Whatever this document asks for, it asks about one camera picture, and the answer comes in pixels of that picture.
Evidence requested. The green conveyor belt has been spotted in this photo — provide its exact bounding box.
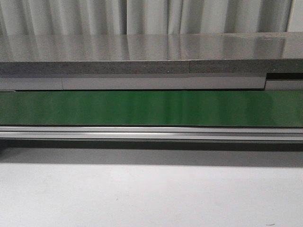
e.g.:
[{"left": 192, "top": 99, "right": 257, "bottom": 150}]
[{"left": 0, "top": 91, "right": 303, "bottom": 127}]

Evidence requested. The grey speckled stone counter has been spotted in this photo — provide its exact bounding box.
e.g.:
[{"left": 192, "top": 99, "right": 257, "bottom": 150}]
[{"left": 0, "top": 32, "right": 303, "bottom": 75}]

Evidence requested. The white pleated curtain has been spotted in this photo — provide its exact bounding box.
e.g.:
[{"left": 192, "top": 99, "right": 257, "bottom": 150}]
[{"left": 0, "top": 0, "right": 293, "bottom": 35}]

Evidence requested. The aluminium conveyor frame rail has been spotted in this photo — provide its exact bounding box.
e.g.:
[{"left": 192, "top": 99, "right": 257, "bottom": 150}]
[{"left": 0, "top": 126, "right": 303, "bottom": 142}]

